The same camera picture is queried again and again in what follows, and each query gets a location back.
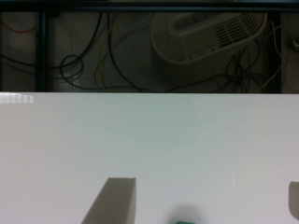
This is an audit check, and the green octagonal block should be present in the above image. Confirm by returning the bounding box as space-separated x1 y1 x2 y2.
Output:
175 221 195 224

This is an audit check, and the black cable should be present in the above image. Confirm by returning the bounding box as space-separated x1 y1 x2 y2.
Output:
0 12 104 70

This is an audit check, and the orange cable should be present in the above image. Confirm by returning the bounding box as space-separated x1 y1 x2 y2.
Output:
0 18 37 35

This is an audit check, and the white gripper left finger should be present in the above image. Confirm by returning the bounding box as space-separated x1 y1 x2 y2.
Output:
81 178 136 224

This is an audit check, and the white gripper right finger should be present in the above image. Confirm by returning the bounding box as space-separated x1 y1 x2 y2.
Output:
289 181 299 221

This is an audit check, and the blue cable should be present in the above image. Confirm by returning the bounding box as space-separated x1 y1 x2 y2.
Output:
60 54 85 82

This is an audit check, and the white plastic fan housing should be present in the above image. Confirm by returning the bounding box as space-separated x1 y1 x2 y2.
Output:
150 12 267 64

